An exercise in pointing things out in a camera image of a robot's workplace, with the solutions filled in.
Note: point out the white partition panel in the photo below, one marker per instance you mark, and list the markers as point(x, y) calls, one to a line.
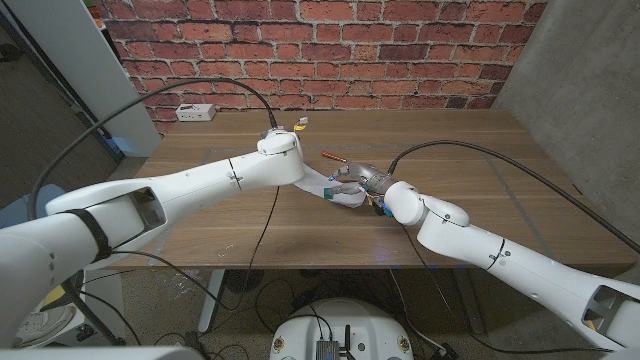
point(75, 60)

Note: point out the white power strip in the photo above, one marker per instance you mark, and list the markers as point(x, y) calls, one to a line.
point(195, 112)

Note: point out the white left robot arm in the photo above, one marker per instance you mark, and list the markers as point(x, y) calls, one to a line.
point(200, 180)

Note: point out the blue grey bin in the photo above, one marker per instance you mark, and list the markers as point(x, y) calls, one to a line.
point(20, 205)

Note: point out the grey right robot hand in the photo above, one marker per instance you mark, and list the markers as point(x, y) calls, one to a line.
point(367, 175)

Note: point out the grey electronics box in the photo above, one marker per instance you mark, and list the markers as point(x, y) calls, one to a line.
point(327, 350)

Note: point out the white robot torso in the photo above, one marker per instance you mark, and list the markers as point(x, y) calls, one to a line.
point(365, 325)

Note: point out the white cloth strip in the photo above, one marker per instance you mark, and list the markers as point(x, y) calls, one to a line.
point(315, 182)

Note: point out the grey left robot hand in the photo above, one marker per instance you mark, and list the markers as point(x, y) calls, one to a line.
point(274, 131)

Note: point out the black round floor object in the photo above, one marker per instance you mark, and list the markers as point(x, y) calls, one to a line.
point(242, 281)

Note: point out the white floor appliance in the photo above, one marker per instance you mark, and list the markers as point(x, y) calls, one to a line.
point(45, 325)

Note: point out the black and yellow floor object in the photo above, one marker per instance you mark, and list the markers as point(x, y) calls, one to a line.
point(55, 296)

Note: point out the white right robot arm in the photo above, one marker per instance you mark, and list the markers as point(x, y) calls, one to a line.
point(500, 255)

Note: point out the white floor stand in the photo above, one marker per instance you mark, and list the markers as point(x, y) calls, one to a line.
point(107, 310)

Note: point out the white table leg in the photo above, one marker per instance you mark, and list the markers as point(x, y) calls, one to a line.
point(210, 305)

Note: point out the grey table leg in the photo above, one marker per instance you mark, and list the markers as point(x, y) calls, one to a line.
point(472, 310)

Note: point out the small green block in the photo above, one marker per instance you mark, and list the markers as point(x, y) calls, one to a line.
point(328, 193)

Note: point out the red brick printed backdrop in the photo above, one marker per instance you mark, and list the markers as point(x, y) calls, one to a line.
point(325, 50)

